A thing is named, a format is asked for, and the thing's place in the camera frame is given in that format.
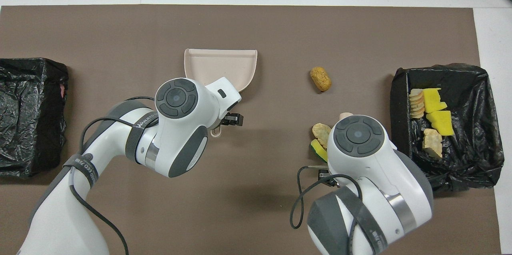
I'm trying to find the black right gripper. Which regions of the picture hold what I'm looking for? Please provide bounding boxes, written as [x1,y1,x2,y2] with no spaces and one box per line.
[319,170,340,187]

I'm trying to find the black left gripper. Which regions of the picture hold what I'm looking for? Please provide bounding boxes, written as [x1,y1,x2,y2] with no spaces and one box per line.
[221,114,244,127]

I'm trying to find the beige plastic dustpan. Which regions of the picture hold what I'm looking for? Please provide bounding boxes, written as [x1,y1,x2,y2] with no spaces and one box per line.
[184,48,258,139]

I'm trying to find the pale layered rock piece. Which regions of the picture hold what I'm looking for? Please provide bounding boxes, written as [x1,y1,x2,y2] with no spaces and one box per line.
[409,88,425,119]

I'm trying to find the rounded yellow sponge piece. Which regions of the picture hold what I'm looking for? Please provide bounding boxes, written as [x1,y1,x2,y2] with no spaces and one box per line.
[426,110,455,136]

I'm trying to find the notched yellow sponge piece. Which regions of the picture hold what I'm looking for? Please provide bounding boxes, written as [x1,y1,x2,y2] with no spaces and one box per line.
[423,88,448,114]

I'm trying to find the bin with black bag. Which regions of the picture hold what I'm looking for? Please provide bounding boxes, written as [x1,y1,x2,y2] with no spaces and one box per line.
[390,63,505,191]
[0,58,69,178]

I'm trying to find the yellow sponge with green side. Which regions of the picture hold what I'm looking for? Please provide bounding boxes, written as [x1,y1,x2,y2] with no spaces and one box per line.
[310,139,328,162]

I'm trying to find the orange-brown nugget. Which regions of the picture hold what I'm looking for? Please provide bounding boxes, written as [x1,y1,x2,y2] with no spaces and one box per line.
[310,66,332,92]

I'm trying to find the brown table mat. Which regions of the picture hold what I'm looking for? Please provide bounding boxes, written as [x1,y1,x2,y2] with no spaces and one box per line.
[0,4,502,255]

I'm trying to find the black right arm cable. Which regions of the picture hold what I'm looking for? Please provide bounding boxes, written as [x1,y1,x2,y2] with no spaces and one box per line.
[290,165,362,229]

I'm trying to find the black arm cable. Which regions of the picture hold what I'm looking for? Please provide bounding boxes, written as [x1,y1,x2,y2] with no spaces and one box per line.
[290,165,362,229]
[68,96,160,255]

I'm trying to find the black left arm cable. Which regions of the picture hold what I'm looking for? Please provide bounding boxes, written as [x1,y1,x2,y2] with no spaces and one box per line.
[68,96,160,255]

